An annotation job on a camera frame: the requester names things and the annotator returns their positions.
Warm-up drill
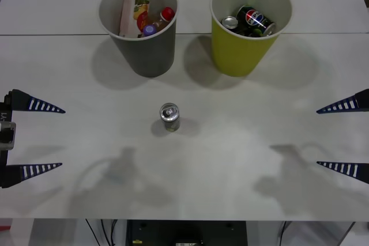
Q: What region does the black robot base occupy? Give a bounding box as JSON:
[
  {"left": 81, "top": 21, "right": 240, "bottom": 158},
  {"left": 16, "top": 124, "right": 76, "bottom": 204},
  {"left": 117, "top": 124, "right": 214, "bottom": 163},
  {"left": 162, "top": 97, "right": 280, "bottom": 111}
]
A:
[{"left": 126, "top": 219, "right": 249, "bottom": 246}]

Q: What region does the small red-capped orange drink bottle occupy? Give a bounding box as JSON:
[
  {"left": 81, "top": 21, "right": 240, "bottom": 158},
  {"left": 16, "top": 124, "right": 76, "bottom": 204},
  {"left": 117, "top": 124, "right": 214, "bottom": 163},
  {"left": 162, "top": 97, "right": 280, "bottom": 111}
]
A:
[{"left": 149, "top": 6, "right": 176, "bottom": 32}]

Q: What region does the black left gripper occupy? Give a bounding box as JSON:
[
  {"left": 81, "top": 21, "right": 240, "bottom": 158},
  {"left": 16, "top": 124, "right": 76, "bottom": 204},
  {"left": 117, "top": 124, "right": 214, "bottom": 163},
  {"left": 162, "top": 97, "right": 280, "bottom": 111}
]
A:
[{"left": 0, "top": 88, "right": 66, "bottom": 189}]

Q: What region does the black can with round logo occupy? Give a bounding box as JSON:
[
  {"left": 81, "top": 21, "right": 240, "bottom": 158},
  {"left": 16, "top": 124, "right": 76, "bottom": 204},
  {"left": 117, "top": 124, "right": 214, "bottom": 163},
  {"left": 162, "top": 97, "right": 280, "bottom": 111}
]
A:
[{"left": 236, "top": 4, "right": 277, "bottom": 37}]

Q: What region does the black cable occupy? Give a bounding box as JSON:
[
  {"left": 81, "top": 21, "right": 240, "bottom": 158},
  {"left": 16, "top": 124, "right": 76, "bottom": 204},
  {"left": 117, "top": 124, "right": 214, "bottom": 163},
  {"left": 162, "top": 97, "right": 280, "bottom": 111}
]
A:
[
  {"left": 280, "top": 220, "right": 288, "bottom": 243},
  {"left": 85, "top": 219, "right": 99, "bottom": 246},
  {"left": 110, "top": 219, "right": 118, "bottom": 246}
]

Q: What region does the grey plastic bin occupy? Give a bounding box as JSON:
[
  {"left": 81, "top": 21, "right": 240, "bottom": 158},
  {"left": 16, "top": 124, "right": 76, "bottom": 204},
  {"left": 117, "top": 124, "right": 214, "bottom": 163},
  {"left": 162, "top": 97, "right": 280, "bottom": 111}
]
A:
[{"left": 98, "top": 0, "right": 179, "bottom": 78}]

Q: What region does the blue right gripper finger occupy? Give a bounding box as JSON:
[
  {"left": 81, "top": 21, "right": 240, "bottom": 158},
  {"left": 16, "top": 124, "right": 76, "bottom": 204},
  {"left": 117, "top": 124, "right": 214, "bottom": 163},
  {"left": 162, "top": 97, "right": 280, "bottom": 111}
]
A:
[
  {"left": 316, "top": 160, "right": 369, "bottom": 185},
  {"left": 315, "top": 88, "right": 369, "bottom": 114}
]

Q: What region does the dark green can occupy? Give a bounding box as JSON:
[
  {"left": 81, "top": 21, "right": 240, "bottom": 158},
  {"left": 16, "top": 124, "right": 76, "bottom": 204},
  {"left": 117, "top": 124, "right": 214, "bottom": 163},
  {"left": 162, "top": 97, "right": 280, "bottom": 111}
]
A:
[{"left": 221, "top": 16, "right": 260, "bottom": 38}]

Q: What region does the purple-capped bottle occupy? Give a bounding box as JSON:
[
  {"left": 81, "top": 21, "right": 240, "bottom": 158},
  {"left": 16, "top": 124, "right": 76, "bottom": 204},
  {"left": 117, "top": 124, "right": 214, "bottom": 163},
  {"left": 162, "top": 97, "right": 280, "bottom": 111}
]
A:
[{"left": 142, "top": 24, "right": 157, "bottom": 38}]

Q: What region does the tall clear bottle pink label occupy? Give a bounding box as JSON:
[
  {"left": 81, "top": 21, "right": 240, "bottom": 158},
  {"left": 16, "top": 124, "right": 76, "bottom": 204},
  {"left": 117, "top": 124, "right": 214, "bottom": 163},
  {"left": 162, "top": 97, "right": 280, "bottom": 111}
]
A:
[{"left": 118, "top": 0, "right": 151, "bottom": 39}]

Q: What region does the small black drink can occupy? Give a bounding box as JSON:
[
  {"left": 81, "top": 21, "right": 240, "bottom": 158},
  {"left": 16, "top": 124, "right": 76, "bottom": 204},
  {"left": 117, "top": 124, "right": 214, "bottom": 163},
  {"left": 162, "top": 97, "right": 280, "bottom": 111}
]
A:
[{"left": 159, "top": 102, "right": 181, "bottom": 133}]

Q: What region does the yellow-green plastic bin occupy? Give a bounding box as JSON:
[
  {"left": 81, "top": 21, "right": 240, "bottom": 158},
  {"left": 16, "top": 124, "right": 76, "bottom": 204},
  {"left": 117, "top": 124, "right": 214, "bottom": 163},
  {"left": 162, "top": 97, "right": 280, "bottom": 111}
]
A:
[{"left": 209, "top": 0, "right": 293, "bottom": 78}]

